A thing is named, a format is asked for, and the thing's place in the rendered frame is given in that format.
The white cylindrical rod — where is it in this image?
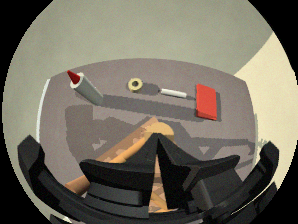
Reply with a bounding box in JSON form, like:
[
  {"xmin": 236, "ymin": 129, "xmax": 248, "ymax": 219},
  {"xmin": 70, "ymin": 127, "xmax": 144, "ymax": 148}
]
[{"xmin": 161, "ymin": 89, "xmax": 186, "ymax": 98}]

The tan wooden stool leg frame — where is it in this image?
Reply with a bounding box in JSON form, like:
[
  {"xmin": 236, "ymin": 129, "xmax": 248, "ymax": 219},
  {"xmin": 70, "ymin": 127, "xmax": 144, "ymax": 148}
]
[{"xmin": 65, "ymin": 122, "xmax": 174, "ymax": 212}]

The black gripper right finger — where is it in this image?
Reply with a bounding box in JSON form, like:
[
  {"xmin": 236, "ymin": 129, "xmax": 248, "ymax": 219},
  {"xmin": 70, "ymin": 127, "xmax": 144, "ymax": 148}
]
[{"xmin": 157, "ymin": 133, "xmax": 240, "ymax": 210}]

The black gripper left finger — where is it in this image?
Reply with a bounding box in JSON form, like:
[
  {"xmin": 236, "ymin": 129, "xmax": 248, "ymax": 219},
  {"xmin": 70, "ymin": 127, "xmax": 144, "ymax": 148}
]
[{"xmin": 79, "ymin": 133, "xmax": 158, "ymax": 206}]

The grey bottle with red pointed cap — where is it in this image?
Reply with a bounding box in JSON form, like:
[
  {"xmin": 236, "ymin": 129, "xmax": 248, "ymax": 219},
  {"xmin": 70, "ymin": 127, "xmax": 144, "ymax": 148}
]
[{"xmin": 67, "ymin": 70, "xmax": 103, "ymax": 106}]

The tan wooden stool seat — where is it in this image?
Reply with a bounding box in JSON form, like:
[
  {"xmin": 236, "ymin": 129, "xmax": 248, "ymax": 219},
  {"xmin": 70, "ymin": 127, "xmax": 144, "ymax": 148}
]
[{"xmin": 96, "ymin": 116, "xmax": 166, "ymax": 212}]

